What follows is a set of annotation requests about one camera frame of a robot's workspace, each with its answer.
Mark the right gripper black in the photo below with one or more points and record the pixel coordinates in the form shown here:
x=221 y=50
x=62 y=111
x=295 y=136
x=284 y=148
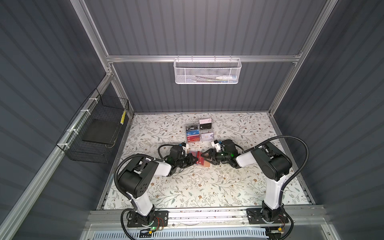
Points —
x=211 y=152

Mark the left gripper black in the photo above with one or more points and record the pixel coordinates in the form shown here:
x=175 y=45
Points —
x=189 y=156

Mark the pink leather card wallet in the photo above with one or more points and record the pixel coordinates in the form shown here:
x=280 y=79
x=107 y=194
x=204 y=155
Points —
x=206 y=164

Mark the clear acrylic card display stand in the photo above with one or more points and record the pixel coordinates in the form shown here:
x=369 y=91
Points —
x=204 y=128

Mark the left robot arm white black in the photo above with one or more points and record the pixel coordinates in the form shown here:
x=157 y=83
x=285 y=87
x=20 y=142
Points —
x=135 y=173

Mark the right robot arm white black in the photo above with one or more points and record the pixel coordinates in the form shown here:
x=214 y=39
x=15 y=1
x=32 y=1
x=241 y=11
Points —
x=274 y=164

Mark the white VIP diamond card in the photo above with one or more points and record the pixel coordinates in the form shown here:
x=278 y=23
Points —
x=207 y=137

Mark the blue VIP card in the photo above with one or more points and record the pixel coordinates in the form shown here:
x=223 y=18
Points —
x=193 y=133

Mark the black VIP card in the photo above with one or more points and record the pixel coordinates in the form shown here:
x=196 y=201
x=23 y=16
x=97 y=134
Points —
x=192 y=128

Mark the pink VIP card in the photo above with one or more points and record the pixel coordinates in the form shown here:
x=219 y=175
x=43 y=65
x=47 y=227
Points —
x=205 y=121

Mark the white vented panel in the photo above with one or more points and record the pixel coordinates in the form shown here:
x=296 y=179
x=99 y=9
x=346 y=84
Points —
x=203 y=234

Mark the pens in white basket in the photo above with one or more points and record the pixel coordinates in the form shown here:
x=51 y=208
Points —
x=219 y=79

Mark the yellow tag on basket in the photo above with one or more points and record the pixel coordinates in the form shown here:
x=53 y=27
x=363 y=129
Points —
x=123 y=117

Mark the black pad in basket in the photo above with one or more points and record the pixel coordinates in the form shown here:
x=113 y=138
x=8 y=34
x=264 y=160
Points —
x=101 y=132

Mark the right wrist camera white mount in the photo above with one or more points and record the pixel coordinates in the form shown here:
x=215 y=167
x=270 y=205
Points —
x=217 y=145

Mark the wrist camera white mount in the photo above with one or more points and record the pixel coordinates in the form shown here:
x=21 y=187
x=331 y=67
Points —
x=217 y=145
x=185 y=147

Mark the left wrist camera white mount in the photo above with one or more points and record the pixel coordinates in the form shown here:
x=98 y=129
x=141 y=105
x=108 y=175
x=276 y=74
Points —
x=185 y=147

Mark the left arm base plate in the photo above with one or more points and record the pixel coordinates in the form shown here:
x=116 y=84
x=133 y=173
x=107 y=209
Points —
x=153 y=219

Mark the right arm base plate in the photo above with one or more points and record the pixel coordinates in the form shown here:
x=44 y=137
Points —
x=267 y=216

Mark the white wire mesh basket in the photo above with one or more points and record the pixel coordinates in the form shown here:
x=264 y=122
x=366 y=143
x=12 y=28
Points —
x=185 y=69

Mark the black wire basket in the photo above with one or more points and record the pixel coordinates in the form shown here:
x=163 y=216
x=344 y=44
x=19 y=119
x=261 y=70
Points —
x=101 y=107

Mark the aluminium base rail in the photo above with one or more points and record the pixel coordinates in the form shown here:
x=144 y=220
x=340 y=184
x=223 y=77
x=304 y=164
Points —
x=207 y=217

